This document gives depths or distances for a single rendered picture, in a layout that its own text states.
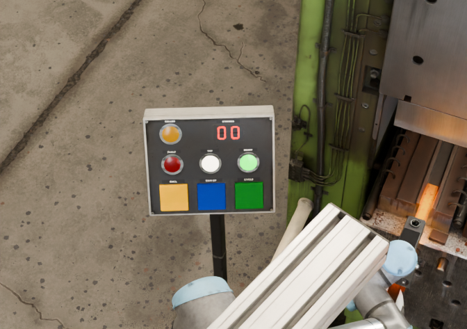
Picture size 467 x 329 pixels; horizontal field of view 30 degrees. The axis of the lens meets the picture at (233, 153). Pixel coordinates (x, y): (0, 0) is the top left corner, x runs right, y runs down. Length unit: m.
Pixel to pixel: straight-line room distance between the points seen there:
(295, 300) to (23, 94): 3.15
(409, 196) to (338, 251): 1.36
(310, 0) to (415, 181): 0.59
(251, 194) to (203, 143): 0.19
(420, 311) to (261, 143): 0.76
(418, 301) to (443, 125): 0.71
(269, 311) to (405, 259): 0.94
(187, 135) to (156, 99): 1.66
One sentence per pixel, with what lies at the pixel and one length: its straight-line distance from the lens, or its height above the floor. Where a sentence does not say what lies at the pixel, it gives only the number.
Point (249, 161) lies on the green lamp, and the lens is 2.28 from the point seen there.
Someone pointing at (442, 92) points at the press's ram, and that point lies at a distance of 2.04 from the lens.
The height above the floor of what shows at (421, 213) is 1.01.
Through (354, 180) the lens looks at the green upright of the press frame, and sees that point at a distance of 2.62.
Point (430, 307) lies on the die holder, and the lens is 2.65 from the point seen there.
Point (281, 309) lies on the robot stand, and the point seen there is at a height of 2.03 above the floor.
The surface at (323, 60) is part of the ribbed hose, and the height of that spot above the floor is 1.29.
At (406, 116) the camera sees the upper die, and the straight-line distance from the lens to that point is 2.12.
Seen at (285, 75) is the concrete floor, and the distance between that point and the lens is 3.99.
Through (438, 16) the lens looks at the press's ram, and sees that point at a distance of 1.89.
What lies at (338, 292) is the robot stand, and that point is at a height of 2.03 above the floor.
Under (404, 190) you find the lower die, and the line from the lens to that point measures 2.39.
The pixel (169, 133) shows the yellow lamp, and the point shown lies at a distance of 2.26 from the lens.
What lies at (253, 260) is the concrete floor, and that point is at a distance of 3.40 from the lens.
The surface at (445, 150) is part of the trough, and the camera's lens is 2.50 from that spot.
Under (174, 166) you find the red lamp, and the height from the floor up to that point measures 1.09.
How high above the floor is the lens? 2.90
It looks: 52 degrees down
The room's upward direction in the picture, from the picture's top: 2 degrees counter-clockwise
